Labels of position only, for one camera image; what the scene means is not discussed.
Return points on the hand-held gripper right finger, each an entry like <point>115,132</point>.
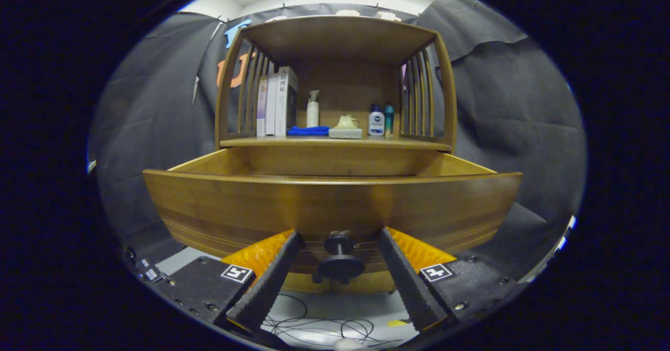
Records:
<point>405,283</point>

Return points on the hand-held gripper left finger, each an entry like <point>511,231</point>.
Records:
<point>269,288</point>

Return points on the wooden drawer with black knob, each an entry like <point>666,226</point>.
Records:
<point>335,204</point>

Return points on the wooden countertop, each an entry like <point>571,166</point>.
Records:
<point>314,141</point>

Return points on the wooden cabinet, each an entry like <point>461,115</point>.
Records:
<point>340,37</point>

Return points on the yellow floor tape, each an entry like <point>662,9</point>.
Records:
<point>398,323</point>

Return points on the black device with stickers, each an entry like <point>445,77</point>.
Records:
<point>149,272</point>

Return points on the white bottle with blue cap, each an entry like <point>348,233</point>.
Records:
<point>376,123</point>

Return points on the blue folded cloth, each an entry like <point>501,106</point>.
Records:
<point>309,131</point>

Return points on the teal bottle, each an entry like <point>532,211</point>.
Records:
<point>389,121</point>

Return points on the white pump bottle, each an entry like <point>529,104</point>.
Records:
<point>313,113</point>

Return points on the thin purple book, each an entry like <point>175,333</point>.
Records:
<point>261,108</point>

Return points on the thin white book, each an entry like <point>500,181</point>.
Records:
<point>271,105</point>

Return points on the thick white and black book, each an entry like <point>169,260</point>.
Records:
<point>285,102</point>

